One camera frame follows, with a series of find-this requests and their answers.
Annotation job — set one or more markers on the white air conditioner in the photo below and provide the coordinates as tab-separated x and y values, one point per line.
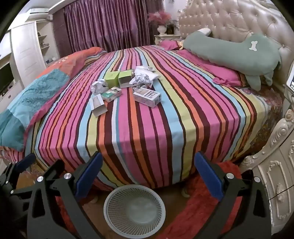
39	10

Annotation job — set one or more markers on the small picture frame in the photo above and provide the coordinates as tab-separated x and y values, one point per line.
170	29

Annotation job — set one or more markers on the white vase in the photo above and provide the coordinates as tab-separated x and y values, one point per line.
162	29

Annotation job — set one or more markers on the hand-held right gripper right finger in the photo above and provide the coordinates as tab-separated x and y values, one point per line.
209	174

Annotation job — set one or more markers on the white screen device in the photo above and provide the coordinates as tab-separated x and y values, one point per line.
290	80

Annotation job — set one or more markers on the white mesh waste basket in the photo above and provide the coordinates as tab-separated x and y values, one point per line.
134	206

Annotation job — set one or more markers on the ornate cream nightstand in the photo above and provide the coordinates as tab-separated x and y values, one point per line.
166	38
275	174

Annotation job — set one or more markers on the white and brown open box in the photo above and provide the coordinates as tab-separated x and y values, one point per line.
99	106

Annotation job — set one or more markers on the tufted cream headboard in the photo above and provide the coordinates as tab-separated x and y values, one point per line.
229	18

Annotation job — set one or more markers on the red shaggy rug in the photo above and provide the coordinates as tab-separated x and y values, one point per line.
188	206

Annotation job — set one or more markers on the bed leg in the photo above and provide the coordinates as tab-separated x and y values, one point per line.
95	199
185	192

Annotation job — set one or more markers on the white wall shelf unit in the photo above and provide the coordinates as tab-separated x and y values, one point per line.
47	43

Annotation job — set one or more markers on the pink flower bouquet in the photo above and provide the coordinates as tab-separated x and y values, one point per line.
159	18

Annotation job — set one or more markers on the white printed plastic packet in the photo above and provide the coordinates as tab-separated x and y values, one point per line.
147	72

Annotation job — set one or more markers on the striped bed sheet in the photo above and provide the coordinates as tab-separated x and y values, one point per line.
160	126

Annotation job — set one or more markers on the floral mattress cover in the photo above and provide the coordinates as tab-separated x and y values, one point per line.
268	110

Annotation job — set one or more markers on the small pink pillow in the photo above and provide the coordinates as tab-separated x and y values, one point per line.
168	44

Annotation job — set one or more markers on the black television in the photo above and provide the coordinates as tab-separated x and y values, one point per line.
5	78

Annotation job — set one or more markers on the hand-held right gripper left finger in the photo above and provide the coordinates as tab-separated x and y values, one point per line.
89	172

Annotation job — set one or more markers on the teal and orange quilt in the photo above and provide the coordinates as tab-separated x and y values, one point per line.
41	92

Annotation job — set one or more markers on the purple curtain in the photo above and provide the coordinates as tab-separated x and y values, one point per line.
103	25

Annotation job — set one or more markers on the white and grey printed box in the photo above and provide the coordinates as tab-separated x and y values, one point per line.
147	97

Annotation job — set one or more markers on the white wardrobe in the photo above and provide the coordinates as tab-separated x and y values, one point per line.
26	55

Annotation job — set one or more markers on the green cardboard box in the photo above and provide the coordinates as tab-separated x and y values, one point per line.
125	78
112	78

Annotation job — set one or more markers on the white pillow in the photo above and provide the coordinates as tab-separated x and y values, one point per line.
204	32

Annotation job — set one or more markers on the green and white box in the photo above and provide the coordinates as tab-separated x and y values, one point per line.
111	94

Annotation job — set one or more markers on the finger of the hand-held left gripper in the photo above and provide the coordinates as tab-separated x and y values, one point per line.
55	169
25	162

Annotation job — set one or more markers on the green bone-print plush pillow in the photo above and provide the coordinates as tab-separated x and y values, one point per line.
225	50

